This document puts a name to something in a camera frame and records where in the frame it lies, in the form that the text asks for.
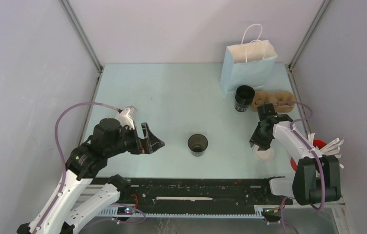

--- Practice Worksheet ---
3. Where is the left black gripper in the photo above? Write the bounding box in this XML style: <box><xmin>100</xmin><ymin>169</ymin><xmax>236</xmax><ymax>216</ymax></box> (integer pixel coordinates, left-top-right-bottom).
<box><xmin>107</xmin><ymin>121</ymin><xmax>165</xmax><ymax>156</ymax></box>

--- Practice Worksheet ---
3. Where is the black paper coffee cup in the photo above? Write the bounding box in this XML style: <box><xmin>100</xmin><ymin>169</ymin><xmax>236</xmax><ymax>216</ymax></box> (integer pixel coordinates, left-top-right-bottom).
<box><xmin>187</xmin><ymin>134</ymin><xmax>208</xmax><ymax>157</ymax></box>

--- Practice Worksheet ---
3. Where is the red cup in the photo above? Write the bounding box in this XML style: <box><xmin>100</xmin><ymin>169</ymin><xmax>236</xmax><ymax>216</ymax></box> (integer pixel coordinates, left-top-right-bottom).
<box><xmin>290</xmin><ymin>139</ymin><xmax>327</xmax><ymax>171</ymax></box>

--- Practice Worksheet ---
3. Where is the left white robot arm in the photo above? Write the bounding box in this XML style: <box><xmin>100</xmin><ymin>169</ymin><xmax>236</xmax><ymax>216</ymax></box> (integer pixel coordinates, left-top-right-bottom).
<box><xmin>17</xmin><ymin>118</ymin><xmax>165</xmax><ymax>234</ymax></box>

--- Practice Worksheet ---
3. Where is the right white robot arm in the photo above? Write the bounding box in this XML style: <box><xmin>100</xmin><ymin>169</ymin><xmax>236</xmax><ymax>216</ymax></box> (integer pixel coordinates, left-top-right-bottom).
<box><xmin>249</xmin><ymin>113</ymin><xmax>342</xmax><ymax>205</ymax></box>

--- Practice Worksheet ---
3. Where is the white plastic lid on table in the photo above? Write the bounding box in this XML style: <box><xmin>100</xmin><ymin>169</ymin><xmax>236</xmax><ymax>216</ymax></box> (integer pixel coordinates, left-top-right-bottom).
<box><xmin>252</xmin><ymin>145</ymin><xmax>275</xmax><ymax>161</ymax></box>

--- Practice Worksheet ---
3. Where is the brown cardboard cup carrier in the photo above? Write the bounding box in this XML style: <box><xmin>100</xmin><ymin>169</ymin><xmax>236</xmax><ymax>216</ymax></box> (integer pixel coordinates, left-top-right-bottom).
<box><xmin>250</xmin><ymin>90</ymin><xmax>297</xmax><ymax>113</ymax></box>

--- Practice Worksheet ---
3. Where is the light blue paper bag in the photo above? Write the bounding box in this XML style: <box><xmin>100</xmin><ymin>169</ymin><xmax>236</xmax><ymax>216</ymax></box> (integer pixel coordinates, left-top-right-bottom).
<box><xmin>220</xmin><ymin>23</ymin><xmax>278</xmax><ymax>97</ymax></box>

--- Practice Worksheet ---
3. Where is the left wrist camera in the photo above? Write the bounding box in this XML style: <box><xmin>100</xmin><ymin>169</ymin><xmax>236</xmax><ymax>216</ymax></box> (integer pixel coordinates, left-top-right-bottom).
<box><xmin>115</xmin><ymin>106</ymin><xmax>137</xmax><ymax>130</ymax></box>

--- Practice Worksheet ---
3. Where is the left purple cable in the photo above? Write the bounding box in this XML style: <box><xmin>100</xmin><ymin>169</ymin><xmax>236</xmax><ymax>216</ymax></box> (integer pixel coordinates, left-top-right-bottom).
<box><xmin>54</xmin><ymin>102</ymin><xmax>146</xmax><ymax>234</ymax></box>

